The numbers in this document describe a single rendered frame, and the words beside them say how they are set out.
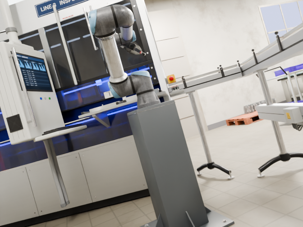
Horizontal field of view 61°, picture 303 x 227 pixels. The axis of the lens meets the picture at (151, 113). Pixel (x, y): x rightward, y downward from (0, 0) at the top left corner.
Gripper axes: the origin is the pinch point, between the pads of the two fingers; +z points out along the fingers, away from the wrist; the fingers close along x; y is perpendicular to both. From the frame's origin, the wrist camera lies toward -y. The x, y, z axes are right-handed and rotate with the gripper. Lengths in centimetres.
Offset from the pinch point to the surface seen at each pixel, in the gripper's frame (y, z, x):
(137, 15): 44, 7, -29
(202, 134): -22, 88, 40
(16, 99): 21, -63, 71
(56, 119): 35, -25, 84
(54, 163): 20, -16, 118
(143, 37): 33.2, 16.1, -13.7
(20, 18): 108, -68, 22
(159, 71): 12.5, 34.7, 6.2
